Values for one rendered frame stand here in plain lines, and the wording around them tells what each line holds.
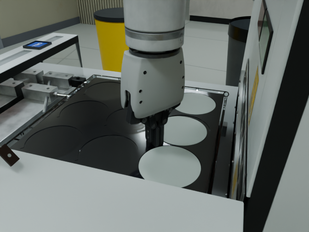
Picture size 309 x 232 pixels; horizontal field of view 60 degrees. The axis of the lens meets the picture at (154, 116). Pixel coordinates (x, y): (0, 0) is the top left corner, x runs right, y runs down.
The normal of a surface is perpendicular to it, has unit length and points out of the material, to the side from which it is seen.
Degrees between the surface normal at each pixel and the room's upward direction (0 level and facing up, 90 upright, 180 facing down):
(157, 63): 90
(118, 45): 93
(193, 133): 1
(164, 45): 90
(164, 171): 0
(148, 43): 90
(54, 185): 0
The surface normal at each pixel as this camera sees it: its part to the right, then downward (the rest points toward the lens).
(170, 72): 0.66, 0.40
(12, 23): 0.90, 0.23
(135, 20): -0.55, 0.44
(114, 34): -0.20, 0.56
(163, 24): 0.25, 0.51
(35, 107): 0.00, -0.85
